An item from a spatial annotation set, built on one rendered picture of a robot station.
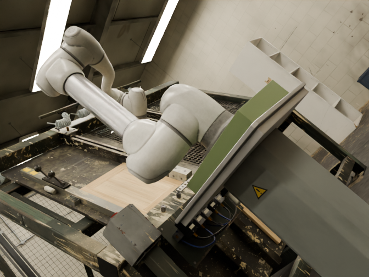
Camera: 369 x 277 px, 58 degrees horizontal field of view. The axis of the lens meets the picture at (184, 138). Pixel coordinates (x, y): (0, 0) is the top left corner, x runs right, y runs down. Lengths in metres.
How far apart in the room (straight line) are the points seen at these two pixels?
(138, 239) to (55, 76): 0.74
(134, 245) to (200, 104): 0.55
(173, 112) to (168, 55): 6.83
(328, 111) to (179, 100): 4.27
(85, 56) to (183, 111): 0.57
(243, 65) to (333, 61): 1.78
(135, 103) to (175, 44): 5.95
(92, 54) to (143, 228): 0.79
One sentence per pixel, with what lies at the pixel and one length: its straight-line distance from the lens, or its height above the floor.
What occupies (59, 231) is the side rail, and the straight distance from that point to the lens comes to 1.65.
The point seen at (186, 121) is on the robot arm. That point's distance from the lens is 1.15.
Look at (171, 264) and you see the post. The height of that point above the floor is 0.66.
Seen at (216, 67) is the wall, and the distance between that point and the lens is 7.36.
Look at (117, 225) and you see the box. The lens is 1.26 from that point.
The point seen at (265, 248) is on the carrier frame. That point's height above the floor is 0.31.
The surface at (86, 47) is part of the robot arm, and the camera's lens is 1.53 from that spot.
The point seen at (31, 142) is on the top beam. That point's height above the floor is 1.89.
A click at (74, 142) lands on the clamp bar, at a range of 2.48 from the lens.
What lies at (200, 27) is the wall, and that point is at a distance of 7.44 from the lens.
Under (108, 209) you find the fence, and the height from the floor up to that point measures 1.06.
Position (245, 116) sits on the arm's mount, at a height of 0.79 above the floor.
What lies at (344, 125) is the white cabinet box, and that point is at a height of 0.14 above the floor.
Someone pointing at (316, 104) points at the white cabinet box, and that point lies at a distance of 5.32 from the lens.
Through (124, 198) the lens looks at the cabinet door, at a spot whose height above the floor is 1.07.
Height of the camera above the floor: 0.67
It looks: 12 degrees up
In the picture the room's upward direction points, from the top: 48 degrees counter-clockwise
